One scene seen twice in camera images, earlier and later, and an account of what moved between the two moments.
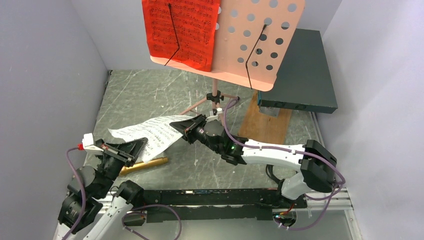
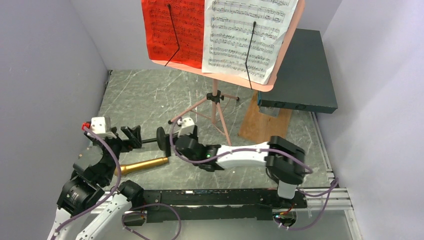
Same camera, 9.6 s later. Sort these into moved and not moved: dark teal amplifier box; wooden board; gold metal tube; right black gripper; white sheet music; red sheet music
Moved: white sheet music; right black gripper
Not moved: red sheet music; wooden board; dark teal amplifier box; gold metal tube
